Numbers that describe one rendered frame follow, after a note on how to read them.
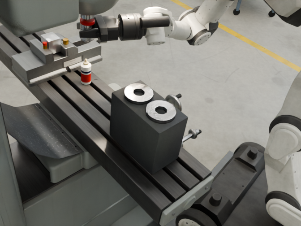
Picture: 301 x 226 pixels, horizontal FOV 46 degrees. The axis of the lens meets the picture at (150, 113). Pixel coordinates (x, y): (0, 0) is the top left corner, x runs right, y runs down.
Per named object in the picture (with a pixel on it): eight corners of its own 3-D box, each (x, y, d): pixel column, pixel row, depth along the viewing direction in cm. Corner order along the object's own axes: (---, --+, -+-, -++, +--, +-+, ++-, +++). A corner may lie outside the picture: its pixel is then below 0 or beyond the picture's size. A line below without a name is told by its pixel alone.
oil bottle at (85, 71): (87, 77, 143) (87, 54, 136) (93, 82, 141) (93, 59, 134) (79, 80, 141) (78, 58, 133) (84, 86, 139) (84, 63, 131)
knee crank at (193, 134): (195, 129, 194) (198, 121, 190) (204, 135, 191) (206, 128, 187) (168, 146, 181) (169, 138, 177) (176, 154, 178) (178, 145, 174)
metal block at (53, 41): (53, 44, 144) (52, 31, 140) (61, 51, 141) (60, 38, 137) (41, 48, 141) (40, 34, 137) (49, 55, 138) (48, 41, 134)
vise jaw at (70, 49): (62, 39, 149) (61, 31, 147) (78, 53, 143) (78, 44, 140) (49, 43, 146) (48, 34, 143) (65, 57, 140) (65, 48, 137)
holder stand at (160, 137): (135, 120, 127) (141, 76, 114) (178, 158, 116) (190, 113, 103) (109, 134, 121) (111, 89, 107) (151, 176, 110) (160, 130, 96)
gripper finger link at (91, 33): (79, 29, 111) (98, 28, 113) (79, 38, 113) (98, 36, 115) (79, 32, 110) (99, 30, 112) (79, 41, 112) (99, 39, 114)
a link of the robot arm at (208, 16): (193, 19, 150) (224, -22, 133) (210, 43, 147) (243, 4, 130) (174, 23, 143) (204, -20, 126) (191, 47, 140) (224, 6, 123)
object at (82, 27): (80, 34, 118) (80, 18, 114) (95, 35, 119) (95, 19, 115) (79, 41, 115) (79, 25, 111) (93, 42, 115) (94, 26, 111)
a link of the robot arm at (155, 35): (126, 16, 123) (157, 15, 126) (131, 47, 123) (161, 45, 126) (135, 7, 112) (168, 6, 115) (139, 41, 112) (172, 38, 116)
